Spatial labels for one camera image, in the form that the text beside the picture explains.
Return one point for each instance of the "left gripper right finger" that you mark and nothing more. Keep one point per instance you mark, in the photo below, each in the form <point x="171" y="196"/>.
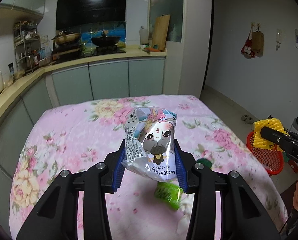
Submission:
<point x="184" y="163"/>

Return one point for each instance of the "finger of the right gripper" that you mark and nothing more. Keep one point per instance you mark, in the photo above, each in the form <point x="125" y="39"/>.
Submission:
<point x="278" y="141"/>

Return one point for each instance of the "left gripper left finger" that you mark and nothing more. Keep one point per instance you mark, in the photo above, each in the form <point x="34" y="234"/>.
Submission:
<point x="116" y="168"/>

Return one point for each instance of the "green yellow scrub sponge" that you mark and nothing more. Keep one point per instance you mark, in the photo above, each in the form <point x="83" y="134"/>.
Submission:
<point x="205" y="162"/>

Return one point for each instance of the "green pea snack bag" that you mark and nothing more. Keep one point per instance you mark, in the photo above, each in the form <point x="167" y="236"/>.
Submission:
<point x="169" y="193"/>

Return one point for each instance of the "watsons cartoon snack bag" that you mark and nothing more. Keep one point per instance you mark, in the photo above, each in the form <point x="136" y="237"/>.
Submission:
<point x="149" y="143"/>

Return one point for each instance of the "lower kitchen cabinets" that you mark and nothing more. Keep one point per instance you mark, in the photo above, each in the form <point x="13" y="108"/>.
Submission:
<point x="106" y="77"/>

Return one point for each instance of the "red plastic mesh basket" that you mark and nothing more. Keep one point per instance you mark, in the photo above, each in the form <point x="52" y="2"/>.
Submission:
<point x="272" y="161"/>

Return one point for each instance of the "pair of shoes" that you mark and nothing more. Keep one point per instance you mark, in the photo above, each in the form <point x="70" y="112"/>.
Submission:
<point x="247" y="119"/>

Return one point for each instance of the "pink floral tablecloth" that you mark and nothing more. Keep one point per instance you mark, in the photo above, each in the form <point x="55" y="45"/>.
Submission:
<point x="75" y="137"/>

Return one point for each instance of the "red hanging cloth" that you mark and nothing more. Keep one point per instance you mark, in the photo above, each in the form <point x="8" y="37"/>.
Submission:
<point x="246" y="50"/>

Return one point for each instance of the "brown hanging board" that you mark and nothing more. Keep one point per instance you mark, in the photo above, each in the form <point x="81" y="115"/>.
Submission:
<point x="258" y="42"/>

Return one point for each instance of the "black wok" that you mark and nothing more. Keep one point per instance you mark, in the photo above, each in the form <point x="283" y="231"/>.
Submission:
<point x="105" y="40"/>

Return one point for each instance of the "black gas stove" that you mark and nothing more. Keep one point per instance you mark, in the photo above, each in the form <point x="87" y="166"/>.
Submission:
<point x="78" y="51"/>

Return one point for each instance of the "white plastic jug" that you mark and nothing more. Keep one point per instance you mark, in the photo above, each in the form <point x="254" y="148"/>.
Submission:
<point x="143" y="32"/>

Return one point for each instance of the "golden pan on stove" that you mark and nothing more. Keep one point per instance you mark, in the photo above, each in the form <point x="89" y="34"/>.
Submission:
<point x="63" y="38"/>

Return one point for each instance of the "wooden cutting board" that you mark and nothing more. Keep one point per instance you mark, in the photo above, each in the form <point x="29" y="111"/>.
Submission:
<point x="160" y="32"/>

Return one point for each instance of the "metal spice rack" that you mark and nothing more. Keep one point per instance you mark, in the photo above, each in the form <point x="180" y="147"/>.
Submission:
<point x="27" y="46"/>

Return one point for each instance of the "black range hood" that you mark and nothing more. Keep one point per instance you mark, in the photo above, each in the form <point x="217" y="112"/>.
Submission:
<point x="72" y="13"/>

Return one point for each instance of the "wall intercom phone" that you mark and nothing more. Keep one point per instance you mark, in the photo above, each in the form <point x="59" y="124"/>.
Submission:
<point x="278" y="38"/>

